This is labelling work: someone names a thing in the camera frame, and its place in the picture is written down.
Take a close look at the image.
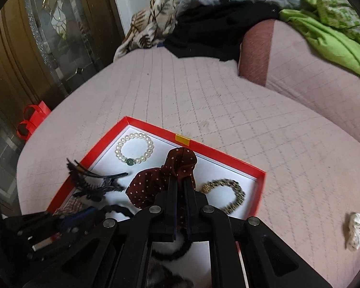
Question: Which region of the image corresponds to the pink striped scrunchie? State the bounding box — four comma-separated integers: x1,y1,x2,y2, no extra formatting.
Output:
53,196,92,216

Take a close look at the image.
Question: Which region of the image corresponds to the white pearl bracelet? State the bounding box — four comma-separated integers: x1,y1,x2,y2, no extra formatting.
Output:
115,132,155,167

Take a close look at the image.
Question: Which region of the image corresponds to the red cardboard box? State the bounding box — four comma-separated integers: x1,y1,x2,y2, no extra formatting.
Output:
46,116,267,288

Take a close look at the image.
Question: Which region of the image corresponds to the leaf print cloth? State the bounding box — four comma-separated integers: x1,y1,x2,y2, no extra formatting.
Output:
113,0,183,62

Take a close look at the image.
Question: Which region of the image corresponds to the leopard beaded hair tie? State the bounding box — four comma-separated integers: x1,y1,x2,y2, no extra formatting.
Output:
201,178,246,215

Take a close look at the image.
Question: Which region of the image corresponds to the green blanket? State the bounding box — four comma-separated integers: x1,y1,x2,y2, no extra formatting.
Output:
279,0,360,83

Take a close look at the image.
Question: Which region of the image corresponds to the red plastic object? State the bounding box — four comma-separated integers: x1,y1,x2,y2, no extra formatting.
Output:
16,100,52,141

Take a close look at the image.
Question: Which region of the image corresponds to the black fuzzy scrunchie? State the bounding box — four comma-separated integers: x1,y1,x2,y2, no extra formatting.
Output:
151,237,195,262

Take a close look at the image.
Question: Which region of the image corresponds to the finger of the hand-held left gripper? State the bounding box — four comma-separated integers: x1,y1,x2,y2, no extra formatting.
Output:
55,206,101,228

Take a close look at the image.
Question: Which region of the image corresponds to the black sequined hair clip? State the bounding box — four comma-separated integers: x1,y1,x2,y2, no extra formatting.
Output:
66,157,129,203

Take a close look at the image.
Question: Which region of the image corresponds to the grey fuzzy scrunchie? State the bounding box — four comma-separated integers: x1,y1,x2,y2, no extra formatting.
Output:
145,264,195,288

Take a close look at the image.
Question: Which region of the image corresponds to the white dotted scrunchie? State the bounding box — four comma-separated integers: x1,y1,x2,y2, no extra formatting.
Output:
345,212,360,252

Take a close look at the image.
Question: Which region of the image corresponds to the pink quilted pillow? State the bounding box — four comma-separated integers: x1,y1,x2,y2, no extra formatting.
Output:
238,19,360,135

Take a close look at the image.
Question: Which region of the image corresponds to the red polka dot scrunchie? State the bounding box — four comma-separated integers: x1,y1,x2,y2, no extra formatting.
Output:
125,148,198,231

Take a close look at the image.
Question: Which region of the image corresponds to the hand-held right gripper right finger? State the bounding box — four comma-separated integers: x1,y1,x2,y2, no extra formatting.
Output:
183,178,333,288

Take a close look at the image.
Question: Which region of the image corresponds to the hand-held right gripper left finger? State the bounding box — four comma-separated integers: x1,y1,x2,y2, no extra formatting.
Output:
22,176,183,288

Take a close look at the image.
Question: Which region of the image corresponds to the black cloth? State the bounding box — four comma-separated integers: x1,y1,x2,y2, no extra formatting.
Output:
162,0,281,63

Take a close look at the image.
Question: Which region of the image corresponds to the wooden door with glass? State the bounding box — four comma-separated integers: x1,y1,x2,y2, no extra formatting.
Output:
0,0,126,162

